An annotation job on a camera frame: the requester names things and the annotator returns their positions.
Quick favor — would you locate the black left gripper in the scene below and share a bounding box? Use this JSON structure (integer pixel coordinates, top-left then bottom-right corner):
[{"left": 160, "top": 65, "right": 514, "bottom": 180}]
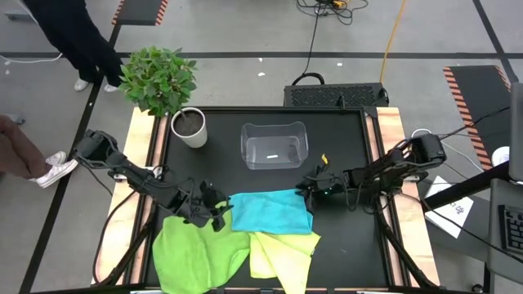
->
[{"left": 181, "top": 180, "right": 234, "bottom": 233}]

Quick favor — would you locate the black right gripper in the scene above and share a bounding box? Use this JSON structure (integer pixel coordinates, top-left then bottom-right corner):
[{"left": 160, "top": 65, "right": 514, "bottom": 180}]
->
[{"left": 302, "top": 163, "right": 352, "bottom": 213}]

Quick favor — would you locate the teal blue microfiber towel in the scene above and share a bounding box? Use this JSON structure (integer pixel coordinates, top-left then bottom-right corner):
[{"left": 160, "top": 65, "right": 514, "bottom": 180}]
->
[{"left": 228, "top": 188, "right": 315, "bottom": 236}]

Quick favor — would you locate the yellow-green microfiber towel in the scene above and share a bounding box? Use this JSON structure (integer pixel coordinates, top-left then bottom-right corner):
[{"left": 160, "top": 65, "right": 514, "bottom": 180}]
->
[{"left": 248, "top": 230, "right": 322, "bottom": 294}]

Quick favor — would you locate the bright green microfiber towel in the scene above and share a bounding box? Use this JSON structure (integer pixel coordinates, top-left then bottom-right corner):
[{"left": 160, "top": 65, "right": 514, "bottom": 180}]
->
[{"left": 152, "top": 199, "right": 251, "bottom": 294}]

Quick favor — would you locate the clear plastic bin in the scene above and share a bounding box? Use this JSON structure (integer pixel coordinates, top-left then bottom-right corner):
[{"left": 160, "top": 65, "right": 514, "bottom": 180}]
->
[{"left": 239, "top": 121, "right": 310, "bottom": 171}]

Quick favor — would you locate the white plant pot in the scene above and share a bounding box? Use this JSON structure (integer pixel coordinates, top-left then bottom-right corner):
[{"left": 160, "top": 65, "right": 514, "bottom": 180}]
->
[{"left": 170, "top": 106, "right": 208, "bottom": 149}]

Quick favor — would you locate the black perforated computer case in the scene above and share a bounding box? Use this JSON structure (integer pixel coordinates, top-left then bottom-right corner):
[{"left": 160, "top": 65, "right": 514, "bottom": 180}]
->
[{"left": 284, "top": 82, "right": 390, "bottom": 109}]

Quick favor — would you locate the light wooden side board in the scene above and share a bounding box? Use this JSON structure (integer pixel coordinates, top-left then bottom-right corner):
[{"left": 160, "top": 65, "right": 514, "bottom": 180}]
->
[
  {"left": 365, "top": 106, "right": 441, "bottom": 287},
  {"left": 92, "top": 108, "right": 168, "bottom": 287}
]

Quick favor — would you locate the white paper sheet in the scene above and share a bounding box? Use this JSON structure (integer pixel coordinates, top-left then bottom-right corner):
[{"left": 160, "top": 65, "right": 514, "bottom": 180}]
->
[{"left": 424, "top": 175, "right": 475, "bottom": 239}]

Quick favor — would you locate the green leafy plant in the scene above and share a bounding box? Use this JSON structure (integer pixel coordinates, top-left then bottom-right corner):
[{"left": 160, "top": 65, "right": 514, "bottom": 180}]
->
[{"left": 118, "top": 44, "right": 199, "bottom": 118}]

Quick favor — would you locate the black diagonal beam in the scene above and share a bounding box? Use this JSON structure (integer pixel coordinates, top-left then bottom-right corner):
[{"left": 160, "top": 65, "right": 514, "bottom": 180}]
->
[{"left": 420, "top": 161, "right": 512, "bottom": 212}]

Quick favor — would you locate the black hazard-striped floor mat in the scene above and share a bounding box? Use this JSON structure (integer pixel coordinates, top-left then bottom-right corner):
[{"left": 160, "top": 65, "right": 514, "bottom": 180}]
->
[
  {"left": 443, "top": 65, "right": 512, "bottom": 172},
  {"left": 111, "top": 0, "right": 169, "bottom": 27}
]

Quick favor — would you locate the white round cup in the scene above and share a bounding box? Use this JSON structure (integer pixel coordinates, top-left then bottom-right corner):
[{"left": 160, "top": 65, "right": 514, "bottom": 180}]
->
[{"left": 491, "top": 145, "right": 511, "bottom": 167}]

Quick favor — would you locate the grey desk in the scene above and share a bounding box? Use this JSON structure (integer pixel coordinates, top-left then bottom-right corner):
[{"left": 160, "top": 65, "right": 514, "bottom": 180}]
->
[{"left": 485, "top": 177, "right": 523, "bottom": 285}]

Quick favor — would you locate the black keyboard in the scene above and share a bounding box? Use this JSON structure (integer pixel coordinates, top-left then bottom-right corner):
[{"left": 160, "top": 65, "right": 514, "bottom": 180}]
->
[{"left": 498, "top": 203, "right": 523, "bottom": 256}]

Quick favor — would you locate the person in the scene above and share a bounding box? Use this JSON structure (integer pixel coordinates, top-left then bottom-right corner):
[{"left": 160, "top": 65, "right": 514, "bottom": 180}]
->
[
  {"left": 0, "top": 114, "right": 79, "bottom": 189},
  {"left": 22, "top": 0, "right": 126, "bottom": 93}
]

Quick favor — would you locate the grey monitor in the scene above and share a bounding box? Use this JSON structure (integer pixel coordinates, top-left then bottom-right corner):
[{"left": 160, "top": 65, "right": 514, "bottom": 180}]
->
[{"left": 508, "top": 81, "right": 523, "bottom": 183}]

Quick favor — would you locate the yellow cable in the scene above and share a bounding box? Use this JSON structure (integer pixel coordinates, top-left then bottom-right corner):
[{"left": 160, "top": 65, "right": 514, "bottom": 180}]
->
[{"left": 378, "top": 0, "right": 408, "bottom": 85}]

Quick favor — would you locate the tangled black cable bundle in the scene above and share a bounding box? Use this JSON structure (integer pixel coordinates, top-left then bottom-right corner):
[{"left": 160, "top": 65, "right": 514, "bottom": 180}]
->
[{"left": 296, "top": 0, "right": 369, "bottom": 26}]

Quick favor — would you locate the white floor cable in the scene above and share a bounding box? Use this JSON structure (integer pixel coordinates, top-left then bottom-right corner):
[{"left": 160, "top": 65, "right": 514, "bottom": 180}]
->
[{"left": 0, "top": 52, "right": 65, "bottom": 65}]

